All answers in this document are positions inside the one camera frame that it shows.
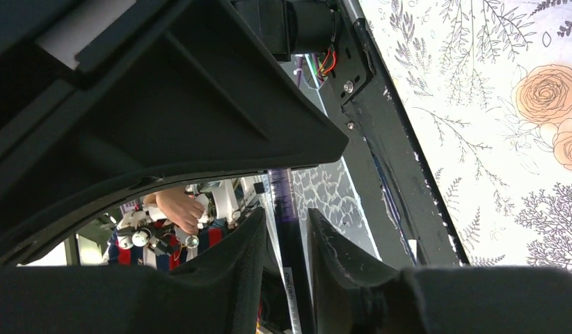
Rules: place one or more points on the floral patterned table mat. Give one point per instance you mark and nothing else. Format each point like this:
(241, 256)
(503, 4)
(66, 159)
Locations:
(487, 86)

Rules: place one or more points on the purple pen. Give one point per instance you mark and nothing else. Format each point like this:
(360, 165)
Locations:
(293, 259)

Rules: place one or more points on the operator hand in background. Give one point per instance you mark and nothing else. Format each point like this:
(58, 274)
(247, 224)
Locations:
(178, 207)

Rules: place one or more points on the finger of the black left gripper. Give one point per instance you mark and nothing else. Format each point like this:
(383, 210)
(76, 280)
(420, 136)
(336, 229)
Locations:
(248, 117)

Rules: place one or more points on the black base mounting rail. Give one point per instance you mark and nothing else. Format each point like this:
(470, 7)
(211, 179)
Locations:
(406, 222)

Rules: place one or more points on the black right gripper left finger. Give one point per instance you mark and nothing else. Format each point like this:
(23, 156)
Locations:
(218, 291)

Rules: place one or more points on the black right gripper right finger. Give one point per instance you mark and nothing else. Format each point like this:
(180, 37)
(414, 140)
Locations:
(353, 292)

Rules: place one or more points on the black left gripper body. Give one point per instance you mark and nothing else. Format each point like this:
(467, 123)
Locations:
(92, 76)

